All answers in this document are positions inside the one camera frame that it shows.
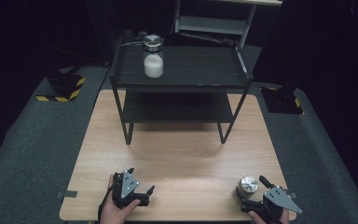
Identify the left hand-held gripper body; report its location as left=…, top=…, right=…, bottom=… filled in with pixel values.
left=111, top=170, right=152, bottom=209

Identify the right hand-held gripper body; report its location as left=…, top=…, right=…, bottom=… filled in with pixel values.
left=241, top=185, right=303, bottom=219

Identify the glass jar with metal lid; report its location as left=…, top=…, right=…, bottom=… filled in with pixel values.
left=236, top=175, right=260, bottom=200

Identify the glass jar with white powder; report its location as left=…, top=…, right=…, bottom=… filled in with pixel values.
left=142, top=34, right=165, bottom=79

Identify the black two-tier shelf rack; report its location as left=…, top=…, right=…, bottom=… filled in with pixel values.
left=109, top=36, right=255, bottom=146

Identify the person's right hand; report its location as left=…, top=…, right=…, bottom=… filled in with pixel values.
left=247, top=208, right=290, bottom=224

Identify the person's left hand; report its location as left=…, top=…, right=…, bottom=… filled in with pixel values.
left=99, top=174, right=142, bottom=224

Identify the grey tape strip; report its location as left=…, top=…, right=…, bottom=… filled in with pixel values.
left=56, top=189, right=79, bottom=200
left=283, top=189, right=298, bottom=200

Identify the black stand base striped tape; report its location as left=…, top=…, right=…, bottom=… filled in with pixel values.
left=35, top=73, right=87, bottom=104
left=260, top=86, right=305, bottom=116

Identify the power strip with plugs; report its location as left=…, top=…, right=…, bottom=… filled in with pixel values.
left=122, top=29, right=166, bottom=48

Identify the white metal shelf unit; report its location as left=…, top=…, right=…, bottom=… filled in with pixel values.
left=173, top=0, right=282, bottom=49

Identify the right hand-held gripper black cable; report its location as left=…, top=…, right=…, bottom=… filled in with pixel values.
left=260, top=207, right=284, bottom=224

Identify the hand-held gripper black cable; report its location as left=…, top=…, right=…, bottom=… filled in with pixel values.
left=97, top=181, right=117, bottom=222
left=260, top=207, right=284, bottom=224

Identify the left hand-held gripper black cable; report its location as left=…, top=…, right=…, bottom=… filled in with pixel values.
left=97, top=181, right=117, bottom=222

